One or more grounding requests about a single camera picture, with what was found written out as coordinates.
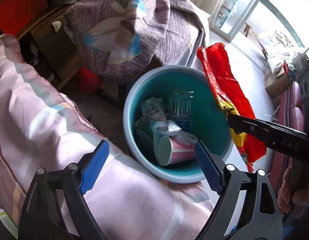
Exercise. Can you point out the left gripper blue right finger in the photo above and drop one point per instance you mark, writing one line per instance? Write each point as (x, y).
(212, 166)

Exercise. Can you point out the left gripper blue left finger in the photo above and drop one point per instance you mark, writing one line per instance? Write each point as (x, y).
(93, 166)

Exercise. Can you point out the pink paper cup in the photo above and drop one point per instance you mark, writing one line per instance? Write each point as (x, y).
(177, 149)

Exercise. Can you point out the clear plastic bag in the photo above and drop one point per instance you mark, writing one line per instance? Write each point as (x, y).
(153, 110)

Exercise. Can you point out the blue label water bottle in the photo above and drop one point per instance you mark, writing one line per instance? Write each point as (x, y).
(180, 107)

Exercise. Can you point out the red plastic bag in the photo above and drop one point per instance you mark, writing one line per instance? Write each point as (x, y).
(230, 99)

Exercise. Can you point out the green white medicine box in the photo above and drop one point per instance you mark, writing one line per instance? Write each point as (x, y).
(145, 134)

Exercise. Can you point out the green lid supplement bottle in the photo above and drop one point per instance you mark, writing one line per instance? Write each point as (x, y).
(9, 223)

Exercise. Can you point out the teal trash bin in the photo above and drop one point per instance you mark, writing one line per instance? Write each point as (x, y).
(208, 125)

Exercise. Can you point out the right hand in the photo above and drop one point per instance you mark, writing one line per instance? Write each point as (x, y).
(285, 196)

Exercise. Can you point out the small cardboard box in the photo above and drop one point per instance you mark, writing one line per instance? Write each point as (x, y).
(277, 83)

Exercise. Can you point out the pink plaid tablecloth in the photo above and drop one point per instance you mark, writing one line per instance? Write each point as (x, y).
(42, 128)

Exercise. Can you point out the wooden stool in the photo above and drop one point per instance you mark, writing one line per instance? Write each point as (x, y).
(247, 29)

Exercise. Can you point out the red gift box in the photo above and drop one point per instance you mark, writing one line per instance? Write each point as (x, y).
(16, 14)

